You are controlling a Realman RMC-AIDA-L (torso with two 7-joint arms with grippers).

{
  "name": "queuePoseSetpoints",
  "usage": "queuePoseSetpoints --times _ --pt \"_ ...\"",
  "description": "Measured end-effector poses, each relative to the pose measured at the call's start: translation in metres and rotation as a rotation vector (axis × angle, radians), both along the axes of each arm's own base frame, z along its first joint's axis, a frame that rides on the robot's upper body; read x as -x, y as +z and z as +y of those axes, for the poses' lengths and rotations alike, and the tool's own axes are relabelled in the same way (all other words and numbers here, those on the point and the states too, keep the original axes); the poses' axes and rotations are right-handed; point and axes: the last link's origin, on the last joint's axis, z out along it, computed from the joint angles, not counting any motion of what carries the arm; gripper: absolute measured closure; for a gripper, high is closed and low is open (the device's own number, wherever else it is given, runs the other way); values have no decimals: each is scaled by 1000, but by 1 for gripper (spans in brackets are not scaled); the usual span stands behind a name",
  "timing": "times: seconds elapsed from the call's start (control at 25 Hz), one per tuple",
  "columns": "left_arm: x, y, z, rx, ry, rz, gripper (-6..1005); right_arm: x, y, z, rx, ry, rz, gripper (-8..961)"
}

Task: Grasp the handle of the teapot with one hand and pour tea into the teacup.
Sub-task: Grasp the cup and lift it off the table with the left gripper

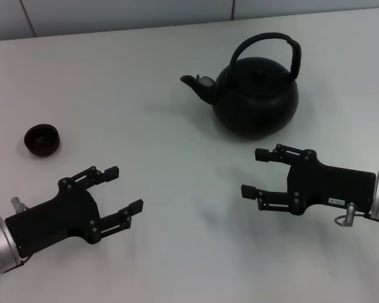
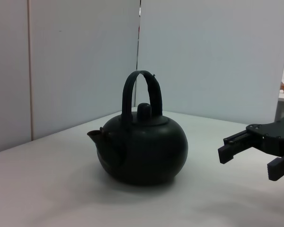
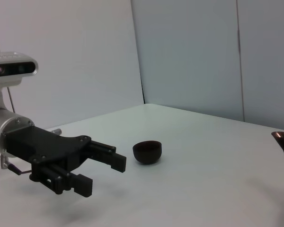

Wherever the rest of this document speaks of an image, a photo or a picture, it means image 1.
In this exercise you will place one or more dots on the small dark teacup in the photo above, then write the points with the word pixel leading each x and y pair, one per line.
pixel 42 146

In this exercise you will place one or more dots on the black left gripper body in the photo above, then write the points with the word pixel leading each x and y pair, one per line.
pixel 60 214

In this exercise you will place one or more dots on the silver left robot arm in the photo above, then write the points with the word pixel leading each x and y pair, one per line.
pixel 0 243

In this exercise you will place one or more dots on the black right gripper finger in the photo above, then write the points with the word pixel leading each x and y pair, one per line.
pixel 281 154
pixel 271 199

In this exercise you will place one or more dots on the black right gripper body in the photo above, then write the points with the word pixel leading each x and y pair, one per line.
pixel 331 186

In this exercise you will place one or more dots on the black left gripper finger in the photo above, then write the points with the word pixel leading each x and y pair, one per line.
pixel 123 216
pixel 96 176

